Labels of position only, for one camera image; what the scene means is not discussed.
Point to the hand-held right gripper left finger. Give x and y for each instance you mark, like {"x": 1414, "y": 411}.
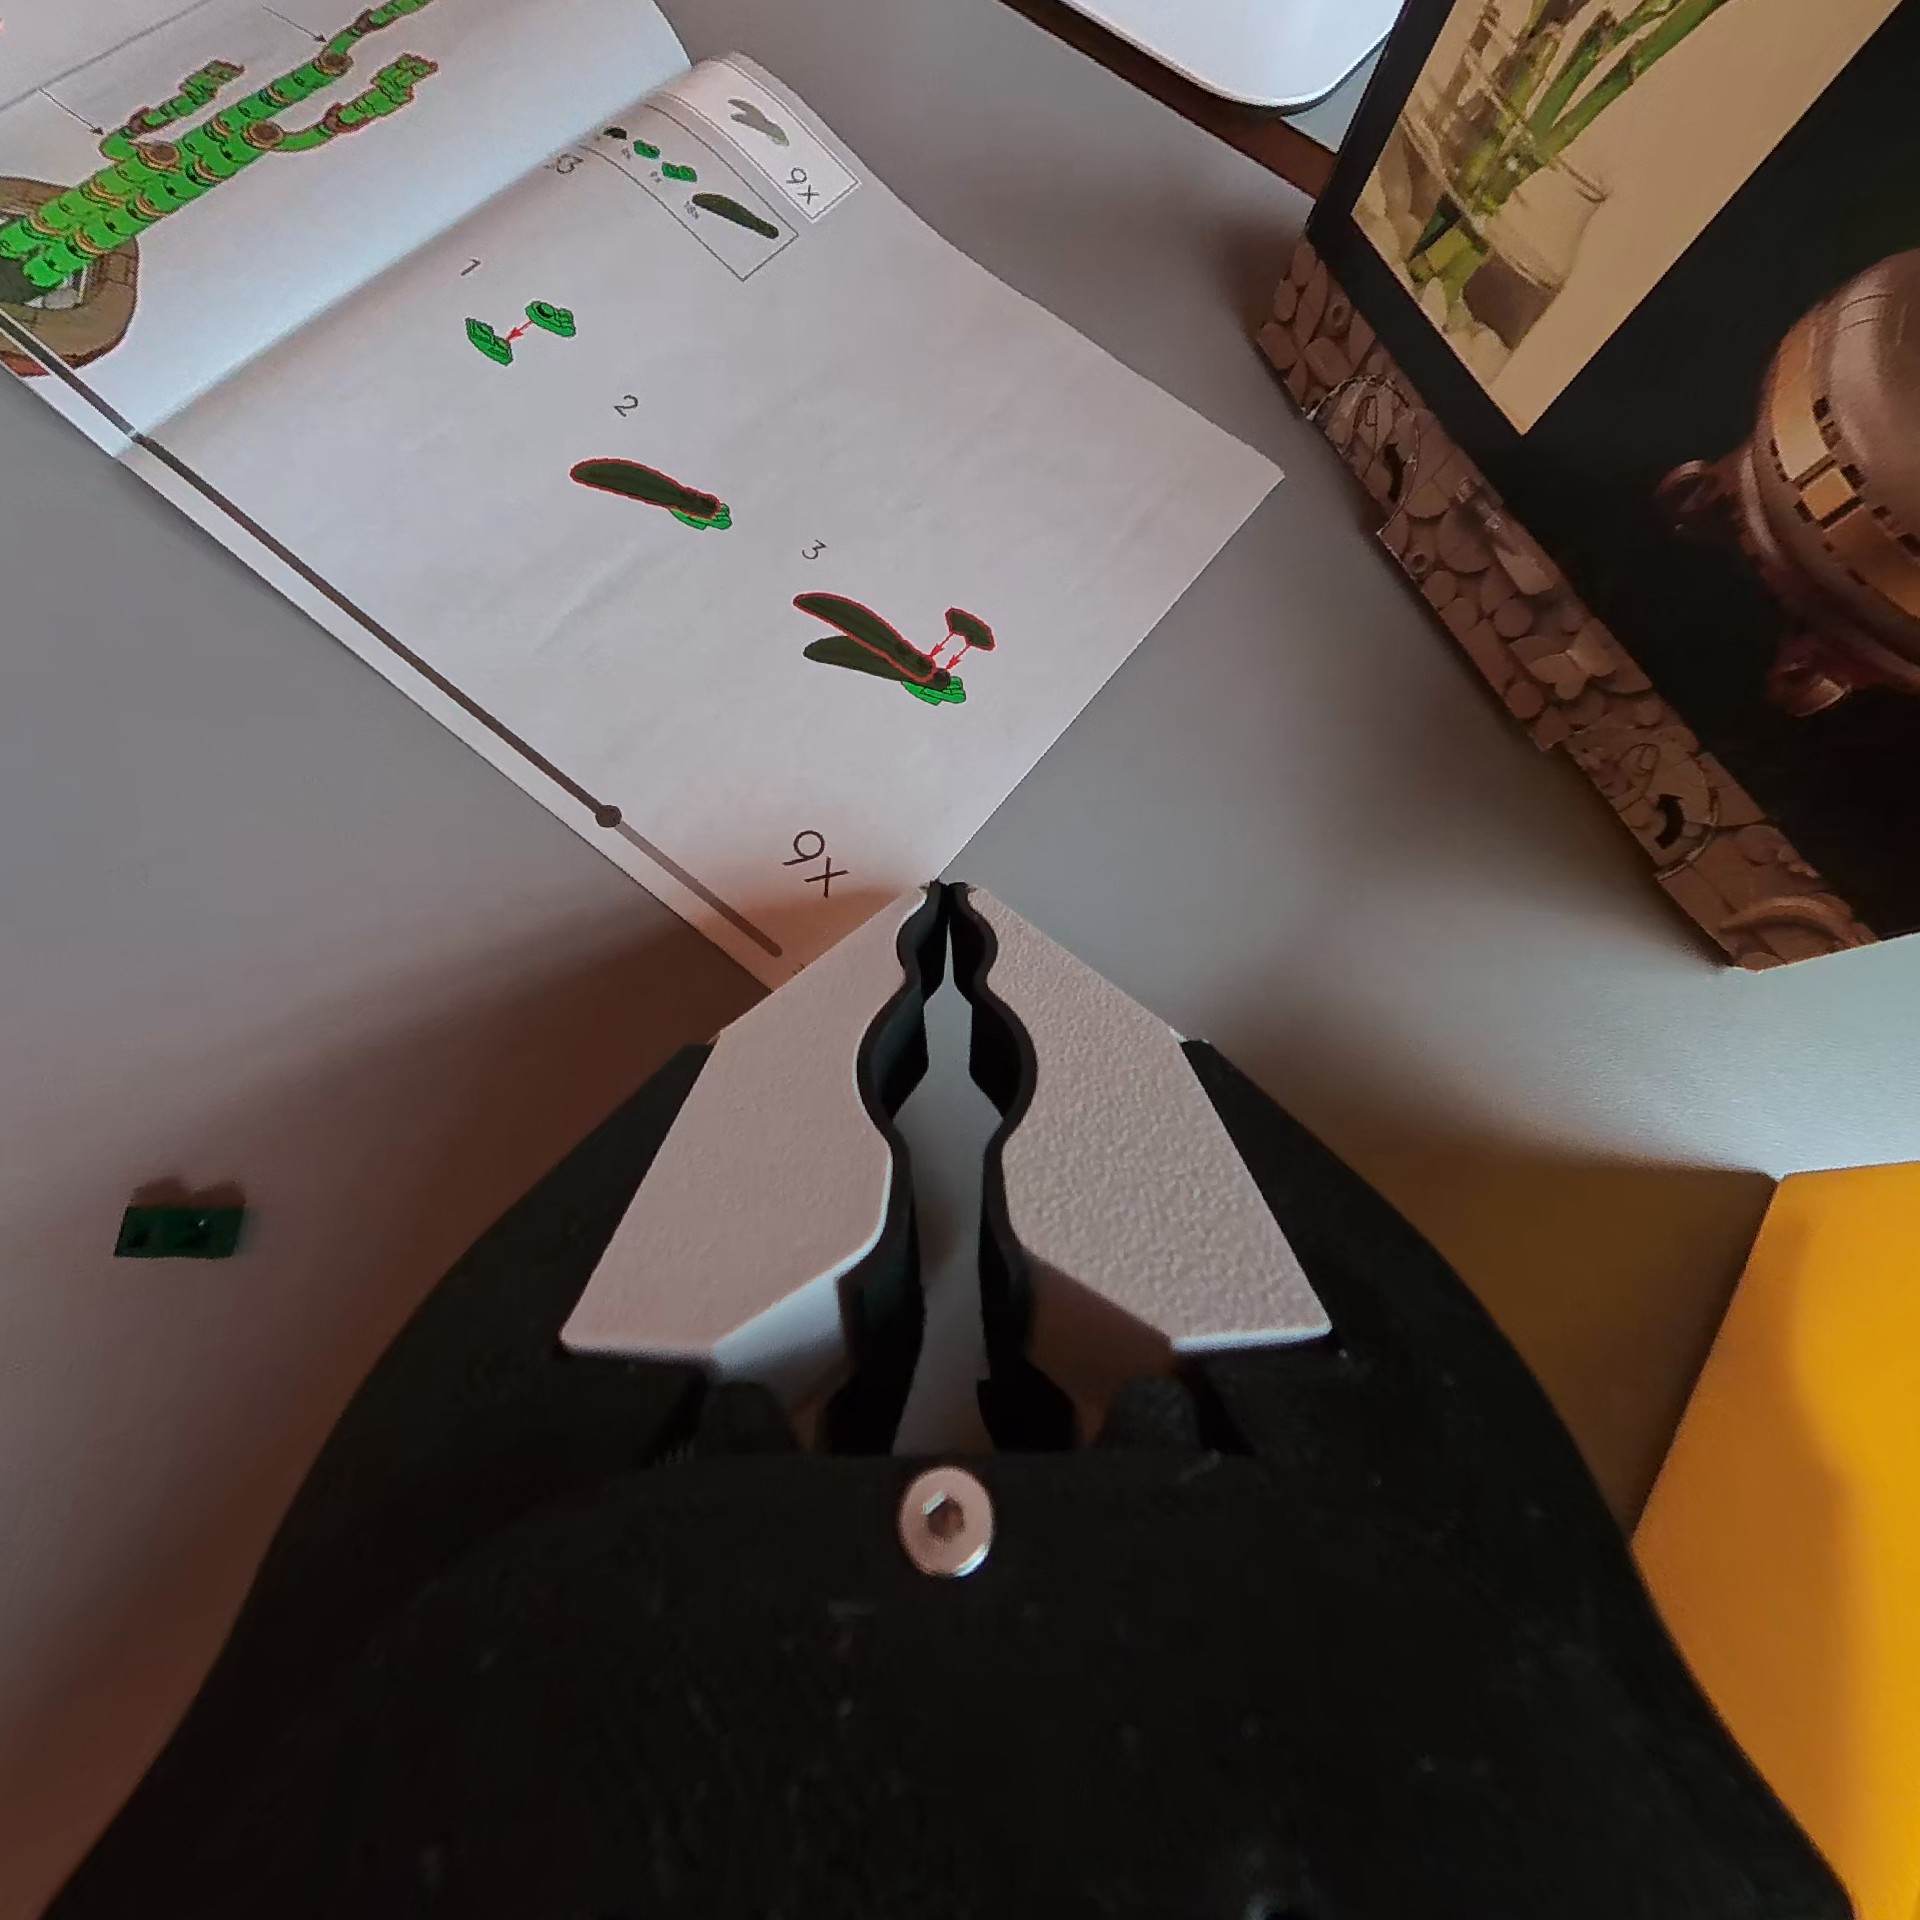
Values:
{"x": 751, "y": 1199}

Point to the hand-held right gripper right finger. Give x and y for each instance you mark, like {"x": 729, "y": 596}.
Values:
{"x": 1138, "y": 1199}

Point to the lego instruction booklet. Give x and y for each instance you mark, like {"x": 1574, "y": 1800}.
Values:
{"x": 454, "y": 498}

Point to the dark green lego plate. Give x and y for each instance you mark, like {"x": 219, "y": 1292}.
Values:
{"x": 183, "y": 1226}

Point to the black lego set box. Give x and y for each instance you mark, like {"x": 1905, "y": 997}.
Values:
{"x": 1651, "y": 602}

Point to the yellow box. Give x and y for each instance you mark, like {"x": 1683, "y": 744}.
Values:
{"x": 1797, "y": 1503}

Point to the white table base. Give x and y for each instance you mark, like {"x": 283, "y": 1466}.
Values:
{"x": 1233, "y": 44}

